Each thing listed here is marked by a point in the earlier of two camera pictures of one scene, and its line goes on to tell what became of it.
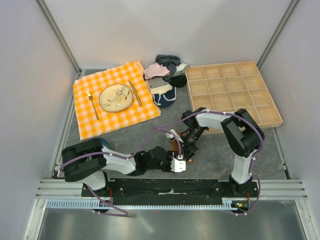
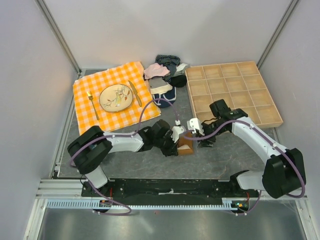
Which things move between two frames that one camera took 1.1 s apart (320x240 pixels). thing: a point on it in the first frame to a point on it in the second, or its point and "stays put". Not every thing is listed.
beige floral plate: (116, 97) stays put
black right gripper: (190, 152) to (204, 142)
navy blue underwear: (165, 99) stays put
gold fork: (90, 97) stays put
